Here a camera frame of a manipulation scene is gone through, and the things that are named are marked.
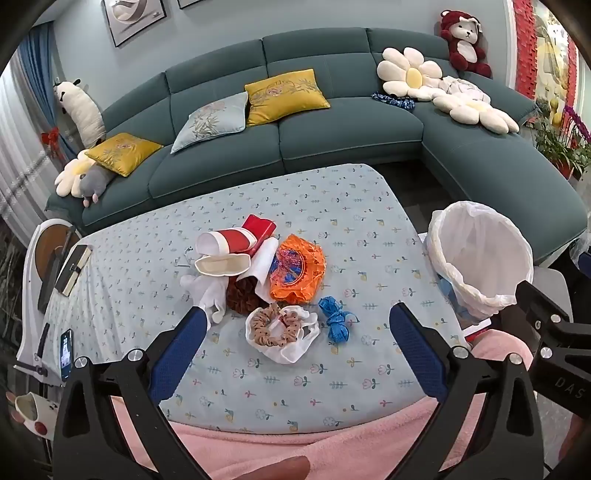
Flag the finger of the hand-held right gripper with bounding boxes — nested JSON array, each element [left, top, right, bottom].
[[501, 309, 591, 412], [516, 281, 591, 342]]

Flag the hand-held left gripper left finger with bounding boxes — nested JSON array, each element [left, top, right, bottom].
[[54, 305, 213, 480]]

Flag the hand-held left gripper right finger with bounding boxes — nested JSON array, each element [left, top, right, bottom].
[[389, 302, 548, 480]]

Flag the bin with white liner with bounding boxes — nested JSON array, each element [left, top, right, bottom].
[[427, 200, 535, 321]]

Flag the red and white paper cup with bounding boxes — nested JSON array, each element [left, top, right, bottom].
[[194, 253, 252, 278], [196, 227, 257, 257]]

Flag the person's left hand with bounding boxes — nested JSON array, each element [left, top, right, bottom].
[[256, 456, 311, 480]]

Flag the white glove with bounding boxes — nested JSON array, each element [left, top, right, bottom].
[[179, 272, 229, 324]]

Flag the dark brown scrunchie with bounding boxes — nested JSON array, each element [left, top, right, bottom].
[[226, 275, 269, 317]]

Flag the light brown scrunchie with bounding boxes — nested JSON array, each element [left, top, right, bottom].
[[252, 307, 301, 347]]

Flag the knotted blue plastic bag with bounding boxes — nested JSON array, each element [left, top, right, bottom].
[[318, 296, 358, 344]]

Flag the brown scrunchie on white bag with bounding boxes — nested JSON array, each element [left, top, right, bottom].
[[245, 305, 319, 365]]

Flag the black smartphone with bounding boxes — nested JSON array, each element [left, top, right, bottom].
[[60, 329, 75, 383]]

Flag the white tissue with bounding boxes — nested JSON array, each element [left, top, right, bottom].
[[242, 237, 280, 303]]

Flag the orange plastic wrapper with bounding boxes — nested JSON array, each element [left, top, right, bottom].
[[269, 234, 328, 305]]

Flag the black notebook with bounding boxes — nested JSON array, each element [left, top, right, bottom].
[[54, 244, 93, 296]]

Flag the red foil packet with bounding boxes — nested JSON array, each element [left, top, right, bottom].
[[241, 214, 277, 254]]

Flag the pink fleece cloth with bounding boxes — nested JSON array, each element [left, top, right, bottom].
[[108, 330, 573, 480]]

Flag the green potted plants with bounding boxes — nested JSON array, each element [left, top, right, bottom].
[[536, 120, 591, 178]]

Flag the white slipper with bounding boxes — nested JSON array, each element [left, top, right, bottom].
[[14, 392, 58, 437]]

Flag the floral light blue tablecloth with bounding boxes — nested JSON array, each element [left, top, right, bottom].
[[18, 163, 467, 437]]

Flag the white chair with wooden seat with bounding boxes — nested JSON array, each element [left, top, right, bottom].
[[18, 218, 81, 370]]

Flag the pink orchid flowers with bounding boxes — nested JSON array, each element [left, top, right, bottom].
[[563, 105, 591, 144]]

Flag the grey mouse plush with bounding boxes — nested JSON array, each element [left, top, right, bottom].
[[76, 164, 114, 208]]

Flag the flat white flower cushion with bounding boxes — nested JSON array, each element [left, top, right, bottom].
[[433, 95, 521, 134]]

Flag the small yellow embroidered cushion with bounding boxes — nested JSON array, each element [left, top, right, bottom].
[[84, 133, 164, 177]]

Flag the folded white clothes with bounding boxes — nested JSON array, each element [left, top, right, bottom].
[[438, 76, 491, 104]]

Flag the teal sectional sofa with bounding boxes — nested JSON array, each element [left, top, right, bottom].
[[45, 27, 587, 268]]

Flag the light blue embroidered cushion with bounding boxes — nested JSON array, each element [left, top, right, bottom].
[[171, 91, 250, 154]]

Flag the red bow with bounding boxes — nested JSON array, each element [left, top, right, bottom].
[[41, 127, 63, 158]]

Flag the white sheer curtain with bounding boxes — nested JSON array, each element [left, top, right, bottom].
[[0, 60, 61, 241]]

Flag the long white panda plush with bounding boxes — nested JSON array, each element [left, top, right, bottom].
[[52, 79, 108, 144]]

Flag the round white flower cushion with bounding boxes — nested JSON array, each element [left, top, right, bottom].
[[376, 46, 444, 100]]

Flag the red and white teddy bear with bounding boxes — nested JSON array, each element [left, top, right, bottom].
[[438, 9, 492, 77]]

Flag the large yellow embroidered cushion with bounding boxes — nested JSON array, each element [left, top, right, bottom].
[[245, 69, 332, 127]]

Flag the blue curtain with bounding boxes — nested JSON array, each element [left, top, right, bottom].
[[18, 23, 79, 162]]

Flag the blue braided rope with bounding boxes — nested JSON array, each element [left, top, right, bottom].
[[370, 91, 416, 112]]

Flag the red wall decoration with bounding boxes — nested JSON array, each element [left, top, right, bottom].
[[510, 0, 580, 109]]

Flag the framed wall picture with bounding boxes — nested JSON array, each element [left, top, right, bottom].
[[102, 0, 157, 47]]

